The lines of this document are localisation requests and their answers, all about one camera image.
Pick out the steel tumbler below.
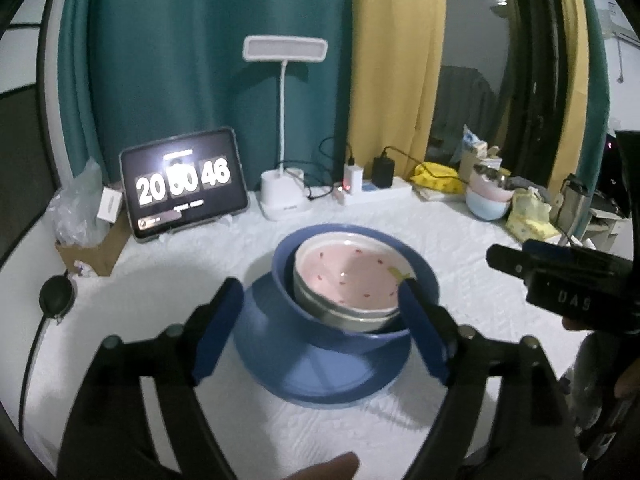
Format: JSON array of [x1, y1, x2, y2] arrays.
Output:
[[555, 174, 591, 233]]

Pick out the wide yellow curtain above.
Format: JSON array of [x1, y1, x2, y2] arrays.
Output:
[[347, 0, 448, 181]]

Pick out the white slotted basket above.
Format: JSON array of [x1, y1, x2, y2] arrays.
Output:
[[459, 150, 503, 181]]

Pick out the blue and white snack bag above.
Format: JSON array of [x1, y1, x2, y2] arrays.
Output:
[[460, 125, 488, 153]]

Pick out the yellow packet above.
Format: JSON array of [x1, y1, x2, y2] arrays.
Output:
[[410, 161, 461, 194]]

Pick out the white power strip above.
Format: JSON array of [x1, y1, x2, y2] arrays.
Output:
[[340, 176, 413, 206]]

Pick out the pink steel-lined bowl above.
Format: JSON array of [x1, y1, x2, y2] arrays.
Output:
[[469, 162, 513, 202]]

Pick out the person's right hand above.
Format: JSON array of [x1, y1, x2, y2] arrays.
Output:
[[616, 366, 640, 400]]

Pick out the clear plastic bag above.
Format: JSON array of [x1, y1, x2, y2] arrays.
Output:
[[47, 157, 113, 248]]

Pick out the white charger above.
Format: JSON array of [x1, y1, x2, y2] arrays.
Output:
[[344, 162, 364, 193]]

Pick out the narrow yellow curtain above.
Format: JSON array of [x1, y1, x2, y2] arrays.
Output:
[[552, 0, 591, 196]]

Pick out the cardboard box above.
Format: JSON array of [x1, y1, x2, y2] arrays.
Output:
[[55, 212, 133, 277]]

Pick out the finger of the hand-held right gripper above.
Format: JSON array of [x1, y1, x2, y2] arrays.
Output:
[[486, 238, 622, 284]]

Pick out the person's left hand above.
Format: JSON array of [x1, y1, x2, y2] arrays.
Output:
[[277, 452, 361, 480]]

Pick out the teal curtain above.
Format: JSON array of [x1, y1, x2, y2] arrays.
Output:
[[57, 0, 353, 201]]

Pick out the pink strawberry bowl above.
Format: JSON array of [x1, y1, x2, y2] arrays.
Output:
[[295, 237, 413, 318]]

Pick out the black round device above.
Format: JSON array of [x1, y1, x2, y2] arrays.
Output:
[[39, 276, 76, 318]]

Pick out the small white box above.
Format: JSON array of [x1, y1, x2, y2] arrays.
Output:
[[96, 187, 124, 223]]

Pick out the light blue bowl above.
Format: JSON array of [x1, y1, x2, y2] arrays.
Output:
[[466, 187, 513, 222]]

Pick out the black charger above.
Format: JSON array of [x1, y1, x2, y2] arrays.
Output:
[[372, 156, 396, 188]]

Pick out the tablet showing clock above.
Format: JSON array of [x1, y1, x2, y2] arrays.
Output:
[[119, 127, 249, 243]]

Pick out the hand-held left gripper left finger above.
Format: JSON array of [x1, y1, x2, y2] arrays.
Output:
[[57, 276, 245, 480]]

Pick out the black looped cable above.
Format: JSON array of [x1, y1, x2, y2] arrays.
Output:
[[319, 135, 356, 166]]

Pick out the white textured tablecloth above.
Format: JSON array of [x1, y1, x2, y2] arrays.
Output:
[[10, 187, 591, 480]]

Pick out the black lamp cable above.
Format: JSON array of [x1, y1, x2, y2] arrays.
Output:
[[277, 160, 346, 201]]

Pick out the black charger cable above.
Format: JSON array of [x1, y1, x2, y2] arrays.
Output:
[[380, 146, 458, 178]]

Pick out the white desk lamp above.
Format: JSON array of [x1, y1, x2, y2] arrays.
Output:
[[242, 35, 328, 221]]

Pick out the blue plate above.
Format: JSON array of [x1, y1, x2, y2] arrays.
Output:
[[232, 272, 413, 408]]

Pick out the cream bowl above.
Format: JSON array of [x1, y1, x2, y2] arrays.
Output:
[[292, 232, 416, 333]]

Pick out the dark chair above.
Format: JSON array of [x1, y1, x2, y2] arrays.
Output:
[[432, 65, 498, 161]]

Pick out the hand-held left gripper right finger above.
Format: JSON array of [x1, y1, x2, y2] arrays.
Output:
[[396, 279, 584, 480]]

